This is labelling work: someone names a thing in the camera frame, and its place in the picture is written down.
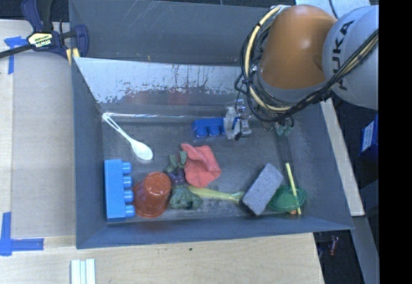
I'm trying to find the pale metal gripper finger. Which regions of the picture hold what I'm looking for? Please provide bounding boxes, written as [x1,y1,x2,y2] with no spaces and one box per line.
[226,119,252,141]
[225,99,248,126]

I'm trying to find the white plastic spoon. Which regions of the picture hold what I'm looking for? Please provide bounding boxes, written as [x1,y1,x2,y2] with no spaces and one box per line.
[102,112,154,162]

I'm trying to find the yellow straw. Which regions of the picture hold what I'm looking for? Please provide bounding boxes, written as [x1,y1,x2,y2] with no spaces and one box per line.
[285,162,303,216]

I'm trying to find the orange-red plastic cup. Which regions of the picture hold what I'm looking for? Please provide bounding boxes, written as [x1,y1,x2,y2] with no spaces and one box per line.
[132,171,173,220]

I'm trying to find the small blue toy brick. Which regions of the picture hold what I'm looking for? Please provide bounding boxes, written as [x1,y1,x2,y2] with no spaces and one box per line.
[191,117,227,140]

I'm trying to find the yellow-green long toy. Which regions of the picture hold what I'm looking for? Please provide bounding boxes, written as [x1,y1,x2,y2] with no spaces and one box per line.
[187,185,246,204]

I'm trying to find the grey sponge block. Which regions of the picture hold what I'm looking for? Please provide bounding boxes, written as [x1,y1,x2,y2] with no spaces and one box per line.
[241,162,285,216]

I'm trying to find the green plastic bowl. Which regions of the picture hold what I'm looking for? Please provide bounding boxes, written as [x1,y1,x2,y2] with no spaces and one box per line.
[267,184,307,214]

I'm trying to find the grey metal bin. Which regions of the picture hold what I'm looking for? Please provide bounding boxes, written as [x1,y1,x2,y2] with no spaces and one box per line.
[67,0,355,250]

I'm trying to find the green and purple toy figure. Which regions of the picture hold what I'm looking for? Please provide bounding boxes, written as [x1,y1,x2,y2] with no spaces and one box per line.
[164,150,189,187]

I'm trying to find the dark green toy animal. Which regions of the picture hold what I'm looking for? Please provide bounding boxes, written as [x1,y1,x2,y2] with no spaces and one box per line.
[168,185,204,211]

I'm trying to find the coral red cloth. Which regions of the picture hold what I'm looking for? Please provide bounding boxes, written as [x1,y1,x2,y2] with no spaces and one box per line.
[180,142,223,189]

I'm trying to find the large blue toy brick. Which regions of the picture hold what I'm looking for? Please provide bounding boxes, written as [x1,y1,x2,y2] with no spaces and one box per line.
[103,158,136,221]

